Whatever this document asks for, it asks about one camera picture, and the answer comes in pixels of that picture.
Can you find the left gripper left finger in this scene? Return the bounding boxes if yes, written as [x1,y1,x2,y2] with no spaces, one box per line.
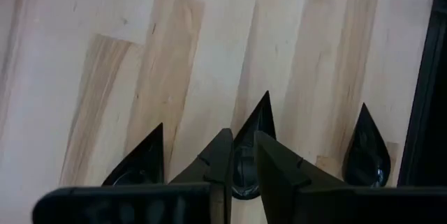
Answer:
[32,128,235,224]

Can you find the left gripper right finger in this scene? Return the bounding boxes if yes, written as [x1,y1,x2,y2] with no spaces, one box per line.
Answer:
[254,130,447,224]

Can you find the black table frame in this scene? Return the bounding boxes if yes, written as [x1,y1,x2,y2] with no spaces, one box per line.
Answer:
[397,0,447,187]

